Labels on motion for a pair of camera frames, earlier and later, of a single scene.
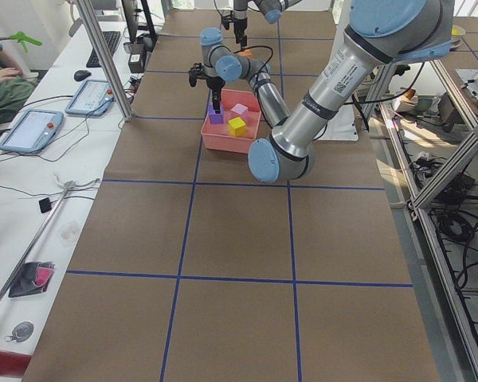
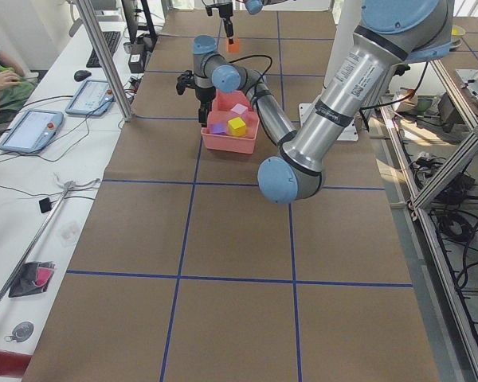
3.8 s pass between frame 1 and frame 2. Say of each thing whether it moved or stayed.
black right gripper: moved
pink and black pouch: stayed
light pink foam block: stayed
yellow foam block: stayed
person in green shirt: stayed
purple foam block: moved
